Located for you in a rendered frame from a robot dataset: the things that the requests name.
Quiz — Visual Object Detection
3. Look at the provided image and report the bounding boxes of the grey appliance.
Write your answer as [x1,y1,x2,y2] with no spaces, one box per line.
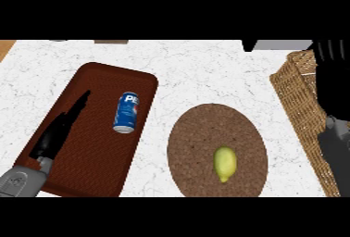
[241,39,316,53]

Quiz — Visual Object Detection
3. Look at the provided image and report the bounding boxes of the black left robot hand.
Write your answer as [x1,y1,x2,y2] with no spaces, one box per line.
[28,89,92,161]

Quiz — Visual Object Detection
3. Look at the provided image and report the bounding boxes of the reddish brown rectangular tray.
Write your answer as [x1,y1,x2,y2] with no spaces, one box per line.
[12,61,160,198]

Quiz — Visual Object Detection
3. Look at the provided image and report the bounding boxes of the yellow lemon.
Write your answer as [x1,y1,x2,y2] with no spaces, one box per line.
[213,145,239,183]

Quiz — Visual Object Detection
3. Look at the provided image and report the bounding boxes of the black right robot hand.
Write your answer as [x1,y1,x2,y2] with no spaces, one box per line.
[306,39,350,121]

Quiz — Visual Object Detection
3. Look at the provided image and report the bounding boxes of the brown oval woven placemat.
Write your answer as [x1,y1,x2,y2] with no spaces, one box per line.
[165,103,269,198]

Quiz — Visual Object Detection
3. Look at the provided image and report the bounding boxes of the tan wicker basket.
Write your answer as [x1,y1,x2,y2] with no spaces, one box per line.
[267,49,341,198]

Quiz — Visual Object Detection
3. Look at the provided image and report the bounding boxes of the brown wooden block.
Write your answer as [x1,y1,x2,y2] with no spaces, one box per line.
[93,39,130,44]

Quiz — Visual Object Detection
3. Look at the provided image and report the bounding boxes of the blue soda can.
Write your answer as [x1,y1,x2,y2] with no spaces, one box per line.
[112,91,140,134]

